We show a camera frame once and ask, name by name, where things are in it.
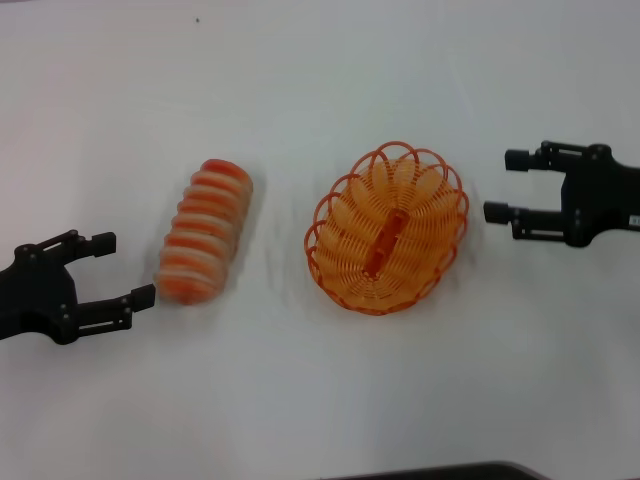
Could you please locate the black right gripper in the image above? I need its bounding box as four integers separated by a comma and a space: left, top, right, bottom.
483, 141, 640, 250

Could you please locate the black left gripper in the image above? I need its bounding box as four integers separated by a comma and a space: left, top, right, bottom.
0, 229, 158, 347

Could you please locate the orange striped bread loaf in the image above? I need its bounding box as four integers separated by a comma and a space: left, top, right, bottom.
154, 158, 255, 307

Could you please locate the orange woven plastic basket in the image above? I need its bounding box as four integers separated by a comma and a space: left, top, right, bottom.
303, 141, 470, 317

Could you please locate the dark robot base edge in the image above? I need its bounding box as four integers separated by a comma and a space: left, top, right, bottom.
344, 460, 545, 480

